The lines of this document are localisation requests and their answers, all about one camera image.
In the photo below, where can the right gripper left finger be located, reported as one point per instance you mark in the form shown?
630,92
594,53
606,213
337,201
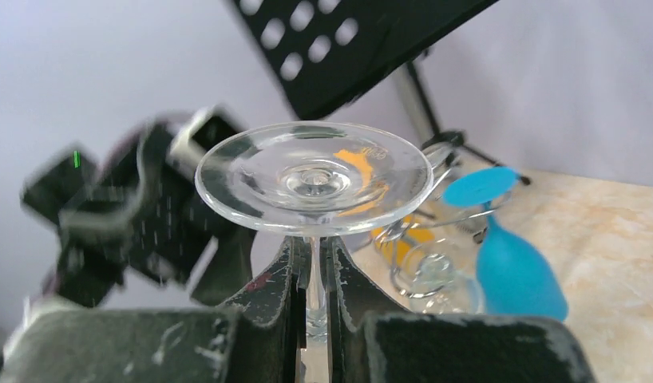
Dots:
247,338

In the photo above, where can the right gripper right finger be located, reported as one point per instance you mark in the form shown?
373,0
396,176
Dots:
375,339

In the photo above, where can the clear smooth wine glass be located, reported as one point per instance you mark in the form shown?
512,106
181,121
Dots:
284,179

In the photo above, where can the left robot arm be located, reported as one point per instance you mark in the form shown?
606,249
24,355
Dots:
139,210

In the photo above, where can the yellow wine glass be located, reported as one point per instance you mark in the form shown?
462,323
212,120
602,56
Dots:
385,186

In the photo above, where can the blue wine glass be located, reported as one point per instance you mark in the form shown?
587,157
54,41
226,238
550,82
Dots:
514,276

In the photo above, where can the chrome wine glass rack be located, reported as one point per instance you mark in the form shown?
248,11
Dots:
441,221

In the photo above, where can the clear patterned glass at back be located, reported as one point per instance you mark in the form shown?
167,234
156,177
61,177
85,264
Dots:
438,278

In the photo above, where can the black perforated music stand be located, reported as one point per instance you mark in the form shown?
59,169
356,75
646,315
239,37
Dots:
327,54

